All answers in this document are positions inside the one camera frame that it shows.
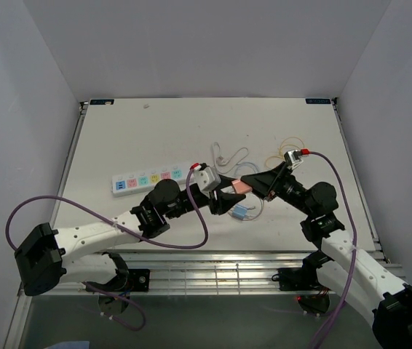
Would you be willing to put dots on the white colourful power strip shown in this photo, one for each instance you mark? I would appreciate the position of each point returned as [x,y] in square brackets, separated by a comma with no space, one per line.
[144,180]

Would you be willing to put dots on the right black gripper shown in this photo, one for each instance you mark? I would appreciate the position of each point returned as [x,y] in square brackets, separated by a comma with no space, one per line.
[268,184]

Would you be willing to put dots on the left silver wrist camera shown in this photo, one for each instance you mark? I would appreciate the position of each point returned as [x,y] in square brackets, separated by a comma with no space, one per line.
[209,178]

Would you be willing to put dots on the pink charger plug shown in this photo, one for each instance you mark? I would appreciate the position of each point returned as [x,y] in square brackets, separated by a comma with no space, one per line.
[240,187]

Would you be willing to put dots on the blue charger plug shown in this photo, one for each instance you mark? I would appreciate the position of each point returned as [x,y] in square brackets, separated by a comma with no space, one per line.
[239,212]

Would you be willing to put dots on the left blue corner label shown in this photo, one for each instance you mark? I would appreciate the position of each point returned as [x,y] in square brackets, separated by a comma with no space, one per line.
[102,102]

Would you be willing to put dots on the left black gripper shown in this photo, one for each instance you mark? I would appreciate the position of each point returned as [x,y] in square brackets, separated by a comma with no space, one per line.
[224,201]

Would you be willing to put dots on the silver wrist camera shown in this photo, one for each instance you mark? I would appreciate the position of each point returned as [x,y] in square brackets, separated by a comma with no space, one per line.
[293,159]
[209,178]

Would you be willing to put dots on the blue corner label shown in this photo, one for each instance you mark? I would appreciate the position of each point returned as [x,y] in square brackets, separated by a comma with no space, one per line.
[102,102]
[318,101]

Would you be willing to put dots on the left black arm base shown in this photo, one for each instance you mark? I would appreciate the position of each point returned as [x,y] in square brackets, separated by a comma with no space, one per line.
[125,279]

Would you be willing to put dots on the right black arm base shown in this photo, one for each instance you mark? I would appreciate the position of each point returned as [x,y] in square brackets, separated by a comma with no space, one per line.
[303,278]

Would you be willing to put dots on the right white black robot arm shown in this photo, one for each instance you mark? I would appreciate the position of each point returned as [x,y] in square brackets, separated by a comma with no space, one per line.
[380,297]

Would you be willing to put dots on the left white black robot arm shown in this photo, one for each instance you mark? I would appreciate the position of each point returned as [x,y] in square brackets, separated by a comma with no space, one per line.
[49,256]

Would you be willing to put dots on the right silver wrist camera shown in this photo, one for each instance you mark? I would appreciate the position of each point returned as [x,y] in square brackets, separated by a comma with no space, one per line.
[293,159]

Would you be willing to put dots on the right blue corner label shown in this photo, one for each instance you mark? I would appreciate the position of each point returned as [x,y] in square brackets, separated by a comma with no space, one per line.
[318,101]

